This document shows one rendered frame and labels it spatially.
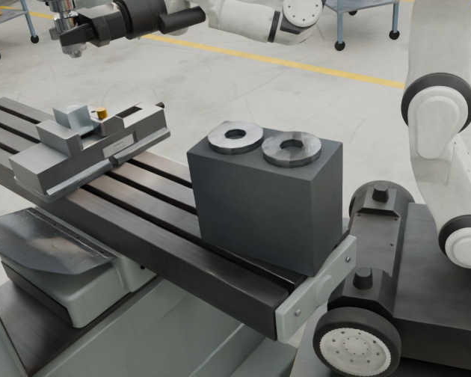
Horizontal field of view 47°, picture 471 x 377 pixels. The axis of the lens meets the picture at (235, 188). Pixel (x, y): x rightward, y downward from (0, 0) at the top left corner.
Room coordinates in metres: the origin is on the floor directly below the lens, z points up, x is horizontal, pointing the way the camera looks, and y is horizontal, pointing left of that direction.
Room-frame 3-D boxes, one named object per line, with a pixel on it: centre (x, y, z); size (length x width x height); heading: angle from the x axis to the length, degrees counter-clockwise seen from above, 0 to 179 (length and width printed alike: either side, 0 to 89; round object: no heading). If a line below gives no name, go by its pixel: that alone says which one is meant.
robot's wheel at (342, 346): (0.83, -0.23, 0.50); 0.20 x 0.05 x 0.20; 67
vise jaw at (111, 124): (1.14, 0.29, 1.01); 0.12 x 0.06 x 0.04; 44
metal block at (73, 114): (1.10, 0.33, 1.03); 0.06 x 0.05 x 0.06; 44
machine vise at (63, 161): (1.12, 0.31, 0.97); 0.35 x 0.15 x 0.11; 134
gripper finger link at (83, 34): (1.01, 0.26, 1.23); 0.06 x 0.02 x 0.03; 121
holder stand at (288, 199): (0.74, -0.05, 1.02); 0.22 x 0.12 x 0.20; 54
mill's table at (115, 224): (1.08, 0.31, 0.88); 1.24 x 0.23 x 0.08; 46
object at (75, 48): (1.04, 0.27, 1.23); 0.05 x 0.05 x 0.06
